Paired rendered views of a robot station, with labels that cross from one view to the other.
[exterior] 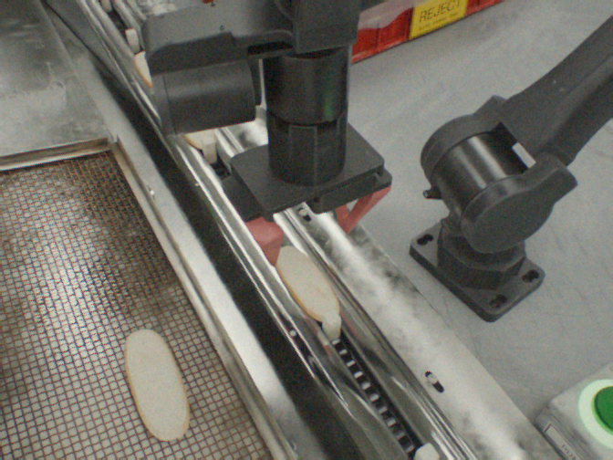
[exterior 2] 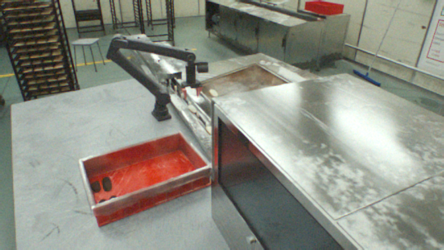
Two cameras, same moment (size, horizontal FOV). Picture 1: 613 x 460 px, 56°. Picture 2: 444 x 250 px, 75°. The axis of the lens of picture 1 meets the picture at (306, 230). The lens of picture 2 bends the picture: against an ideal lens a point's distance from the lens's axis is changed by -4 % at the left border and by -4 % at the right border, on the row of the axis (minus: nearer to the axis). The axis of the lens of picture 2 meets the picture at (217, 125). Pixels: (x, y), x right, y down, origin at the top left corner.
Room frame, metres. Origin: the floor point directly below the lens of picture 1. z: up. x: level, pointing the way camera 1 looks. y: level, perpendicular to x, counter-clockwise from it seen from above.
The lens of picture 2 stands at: (1.91, 0.30, 1.67)
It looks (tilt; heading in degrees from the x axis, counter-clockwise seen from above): 30 degrees down; 185
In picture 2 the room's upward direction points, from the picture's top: straight up
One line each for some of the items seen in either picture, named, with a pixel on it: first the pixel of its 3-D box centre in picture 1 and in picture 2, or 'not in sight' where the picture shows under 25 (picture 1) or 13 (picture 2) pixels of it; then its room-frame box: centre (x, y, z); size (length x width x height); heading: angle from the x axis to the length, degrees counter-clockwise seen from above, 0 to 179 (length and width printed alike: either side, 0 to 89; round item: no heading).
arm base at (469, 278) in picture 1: (482, 242); (160, 110); (0.38, -0.18, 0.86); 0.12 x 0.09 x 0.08; 37
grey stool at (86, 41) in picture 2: not in sight; (88, 55); (-2.63, -2.25, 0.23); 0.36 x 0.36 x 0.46; 1
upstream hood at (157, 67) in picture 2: not in sight; (150, 53); (-0.61, -0.53, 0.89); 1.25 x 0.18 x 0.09; 30
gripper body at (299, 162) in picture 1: (306, 141); (190, 79); (0.33, 0.00, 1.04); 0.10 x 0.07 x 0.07; 120
